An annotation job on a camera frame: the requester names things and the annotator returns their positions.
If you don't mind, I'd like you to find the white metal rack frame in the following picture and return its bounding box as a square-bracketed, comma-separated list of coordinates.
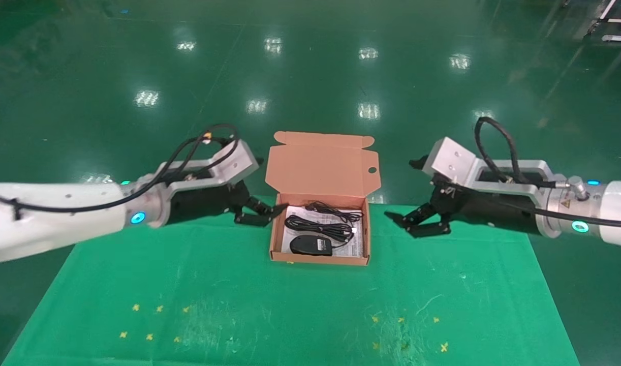
[587, 0, 621, 44]

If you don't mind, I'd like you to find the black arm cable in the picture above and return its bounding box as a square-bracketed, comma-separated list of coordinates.
[0, 124, 240, 220]
[475, 117, 621, 228]

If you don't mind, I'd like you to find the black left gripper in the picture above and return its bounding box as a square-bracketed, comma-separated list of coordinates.
[168, 157, 289, 227]

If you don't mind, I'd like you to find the white printed instruction sheet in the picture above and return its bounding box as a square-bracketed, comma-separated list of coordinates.
[280, 205, 363, 257]

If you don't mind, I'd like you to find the open orange cardboard box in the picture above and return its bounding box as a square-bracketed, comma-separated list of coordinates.
[265, 131, 380, 266]

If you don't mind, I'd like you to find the green table mat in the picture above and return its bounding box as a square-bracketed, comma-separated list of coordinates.
[1, 196, 580, 366]

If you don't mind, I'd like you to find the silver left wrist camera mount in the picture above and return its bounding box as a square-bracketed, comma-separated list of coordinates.
[158, 140, 260, 196]

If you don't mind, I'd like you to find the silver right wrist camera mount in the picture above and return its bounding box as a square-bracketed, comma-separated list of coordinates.
[423, 137, 568, 201]

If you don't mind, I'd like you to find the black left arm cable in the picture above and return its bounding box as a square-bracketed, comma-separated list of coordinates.
[0, 124, 240, 220]

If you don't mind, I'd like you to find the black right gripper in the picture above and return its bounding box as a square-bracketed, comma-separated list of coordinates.
[384, 155, 541, 238]

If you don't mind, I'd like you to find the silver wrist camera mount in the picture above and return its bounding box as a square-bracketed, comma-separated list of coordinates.
[158, 140, 260, 196]
[423, 137, 568, 201]

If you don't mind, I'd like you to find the black wired computer mouse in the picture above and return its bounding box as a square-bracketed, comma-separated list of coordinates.
[289, 202, 365, 256]

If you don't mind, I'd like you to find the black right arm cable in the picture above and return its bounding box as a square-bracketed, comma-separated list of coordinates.
[475, 117, 621, 228]

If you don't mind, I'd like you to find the black data cable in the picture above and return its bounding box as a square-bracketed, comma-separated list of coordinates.
[285, 215, 357, 242]

